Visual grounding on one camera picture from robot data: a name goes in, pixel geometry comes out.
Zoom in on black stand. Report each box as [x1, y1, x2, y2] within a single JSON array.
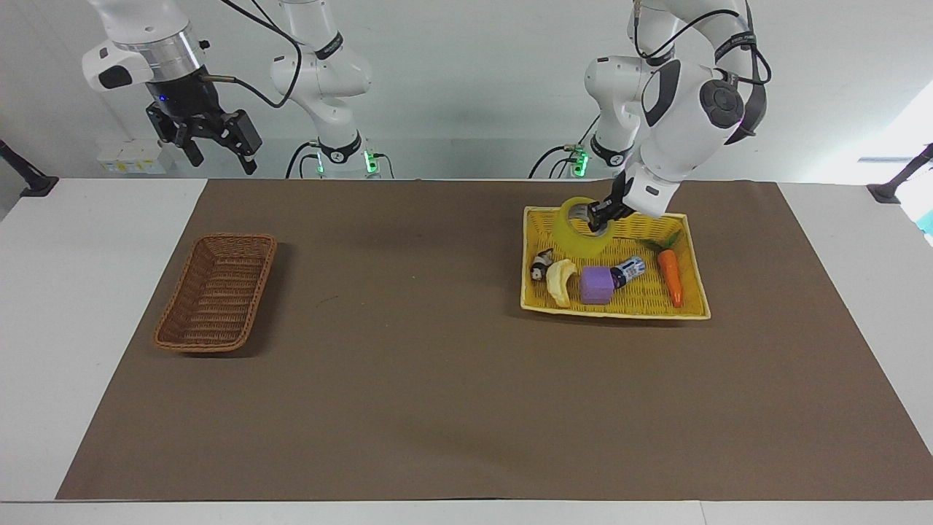
[[867, 143, 933, 204], [0, 138, 60, 198]]

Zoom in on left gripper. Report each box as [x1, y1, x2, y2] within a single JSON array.
[[571, 172, 637, 236]]

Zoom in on yellow translucent tape roll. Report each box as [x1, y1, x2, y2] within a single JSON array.
[[555, 196, 617, 258]]

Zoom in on purple cube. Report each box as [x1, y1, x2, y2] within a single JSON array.
[[579, 265, 620, 306]]

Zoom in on yellow woven basket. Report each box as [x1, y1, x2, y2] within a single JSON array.
[[520, 206, 712, 322]]

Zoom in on toy carrot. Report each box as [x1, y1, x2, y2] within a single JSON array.
[[641, 231, 687, 309]]

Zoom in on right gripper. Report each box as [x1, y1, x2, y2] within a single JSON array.
[[144, 66, 264, 176]]

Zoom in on small blue labelled bottle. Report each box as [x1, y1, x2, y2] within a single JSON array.
[[611, 256, 647, 291]]

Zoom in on brown wicker basket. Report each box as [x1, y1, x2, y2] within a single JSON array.
[[152, 232, 278, 355]]

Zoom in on toy banana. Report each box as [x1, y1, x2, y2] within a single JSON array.
[[546, 258, 579, 308]]

